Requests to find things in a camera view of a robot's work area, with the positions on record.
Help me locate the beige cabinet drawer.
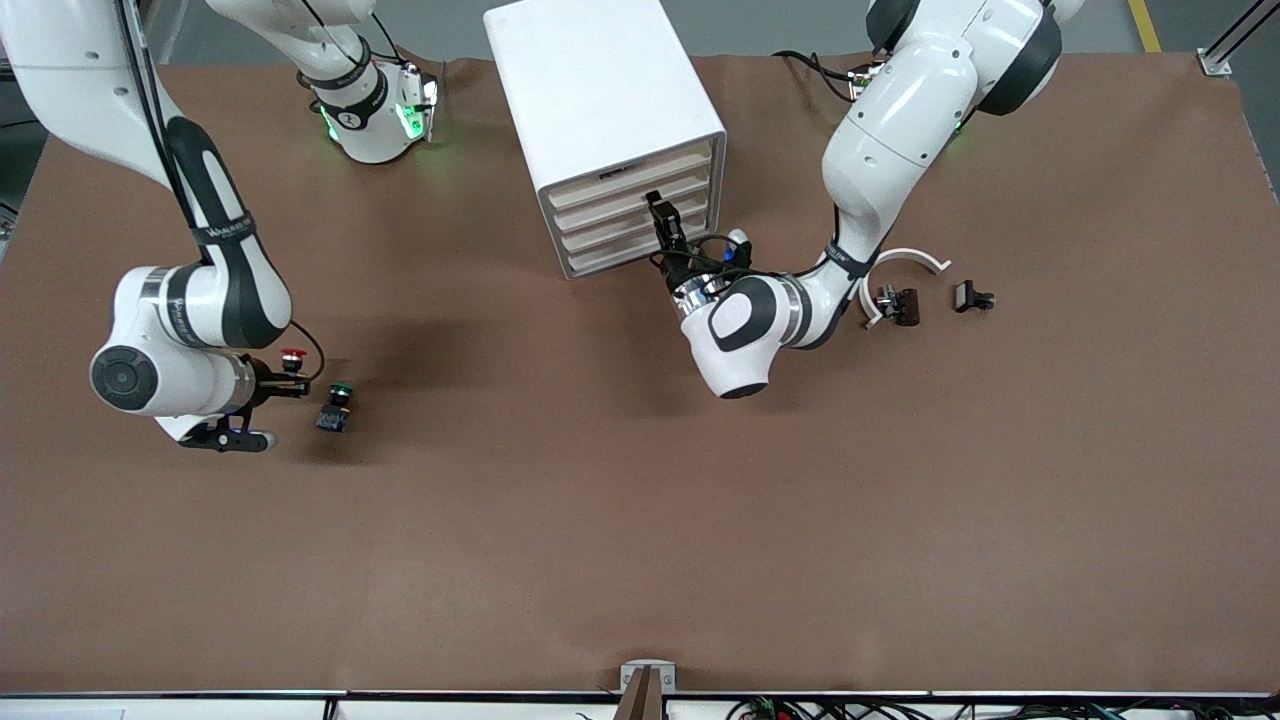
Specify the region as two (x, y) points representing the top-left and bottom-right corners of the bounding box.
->
(553, 176), (714, 233)
(565, 217), (716, 277)
(547, 142), (714, 210)
(559, 197), (714, 254)

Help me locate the green push button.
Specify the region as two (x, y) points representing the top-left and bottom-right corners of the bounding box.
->
(316, 382), (358, 434)

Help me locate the white drawer cabinet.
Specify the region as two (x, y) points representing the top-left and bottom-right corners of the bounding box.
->
(484, 0), (728, 281)

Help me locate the white curved plastic part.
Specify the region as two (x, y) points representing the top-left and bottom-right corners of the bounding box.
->
(860, 247), (953, 331)

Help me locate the small brown terminal block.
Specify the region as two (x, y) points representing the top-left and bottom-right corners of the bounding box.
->
(875, 286), (921, 328)

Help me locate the brown table cover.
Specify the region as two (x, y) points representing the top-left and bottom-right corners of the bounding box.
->
(0, 52), (1280, 697)

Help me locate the black base power cable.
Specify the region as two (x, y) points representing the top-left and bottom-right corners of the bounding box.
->
(773, 50), (863, 105)

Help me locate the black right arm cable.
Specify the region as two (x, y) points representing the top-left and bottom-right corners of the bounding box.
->
(112, 0), (327, 383)

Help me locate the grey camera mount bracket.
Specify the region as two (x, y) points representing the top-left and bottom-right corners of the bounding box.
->
(615, 660), (678, 720)

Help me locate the bundle of table edge cables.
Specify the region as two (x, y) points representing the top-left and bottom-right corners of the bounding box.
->
(725, 697), (1280, 720)

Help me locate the aluminium frame profile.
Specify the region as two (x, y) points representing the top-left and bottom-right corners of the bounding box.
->
(1198, 0), (1280, 78)

